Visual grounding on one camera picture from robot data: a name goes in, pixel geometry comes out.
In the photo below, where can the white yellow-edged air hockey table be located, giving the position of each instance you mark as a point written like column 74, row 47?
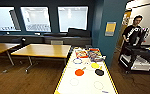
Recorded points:
column 87, row 85

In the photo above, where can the person in black shirt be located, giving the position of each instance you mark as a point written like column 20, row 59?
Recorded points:
column 132, row 33

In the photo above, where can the blue board game box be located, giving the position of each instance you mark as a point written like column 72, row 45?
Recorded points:
column 96, row 55

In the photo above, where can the large light wooden table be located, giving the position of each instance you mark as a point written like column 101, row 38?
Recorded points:
column 44, row 50

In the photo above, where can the black chair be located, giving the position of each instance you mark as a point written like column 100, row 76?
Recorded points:
column 23, row 41

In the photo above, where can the small white sill device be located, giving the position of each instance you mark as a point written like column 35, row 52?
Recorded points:
column 37, row 33

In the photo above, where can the black bench cushion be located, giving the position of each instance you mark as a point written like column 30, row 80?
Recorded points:
column 79, row 33

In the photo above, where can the grey vent panel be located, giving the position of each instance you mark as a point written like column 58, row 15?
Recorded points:
column 56, row 42

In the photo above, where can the black wheeled cart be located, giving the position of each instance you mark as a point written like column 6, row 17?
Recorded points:
column 134, row 51

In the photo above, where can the red board game box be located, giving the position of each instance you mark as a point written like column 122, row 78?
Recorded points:
column 81, row 54

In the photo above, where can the yellow wall poster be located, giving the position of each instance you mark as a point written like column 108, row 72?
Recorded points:
column 110, row 28

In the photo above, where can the large bright window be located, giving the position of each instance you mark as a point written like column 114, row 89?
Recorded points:
column 72, row 19
column 36, row 19
column 4, row 19

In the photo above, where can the long dark wall bench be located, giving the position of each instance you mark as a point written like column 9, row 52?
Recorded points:
column 37, row 38

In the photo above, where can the orange plate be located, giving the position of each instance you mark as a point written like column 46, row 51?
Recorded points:
column 79, row 72

